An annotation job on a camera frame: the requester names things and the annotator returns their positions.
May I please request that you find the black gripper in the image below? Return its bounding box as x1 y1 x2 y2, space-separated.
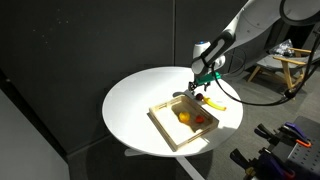
188 80 212 96

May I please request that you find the yellow toy banana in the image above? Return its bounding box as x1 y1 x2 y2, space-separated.
202 96 228 112

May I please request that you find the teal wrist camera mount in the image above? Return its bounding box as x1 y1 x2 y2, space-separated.
194 71 222 85

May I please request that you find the white table base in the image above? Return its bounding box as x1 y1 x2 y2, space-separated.
124 148 206 180

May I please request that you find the yellow toy fruit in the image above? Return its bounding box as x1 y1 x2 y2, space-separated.
178 111 191 123

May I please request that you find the crumpled silver bag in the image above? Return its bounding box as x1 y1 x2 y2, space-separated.
269 39 296 57

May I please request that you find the wooden tray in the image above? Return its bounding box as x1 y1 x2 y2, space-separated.
148 94 220 152

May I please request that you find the perforated metal plate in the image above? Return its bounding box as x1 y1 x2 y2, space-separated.
285 143 320 180

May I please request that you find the red orange toy fruit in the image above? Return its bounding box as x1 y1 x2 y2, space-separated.
194 114 206 124

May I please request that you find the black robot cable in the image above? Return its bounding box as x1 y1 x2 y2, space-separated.
211 19 320 107

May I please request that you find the purple clamp with orange tips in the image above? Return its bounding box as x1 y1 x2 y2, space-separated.
254 121 313 149
229 148 297 180

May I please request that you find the wooden lounge chair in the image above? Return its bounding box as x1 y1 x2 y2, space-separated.
247 47 320 102

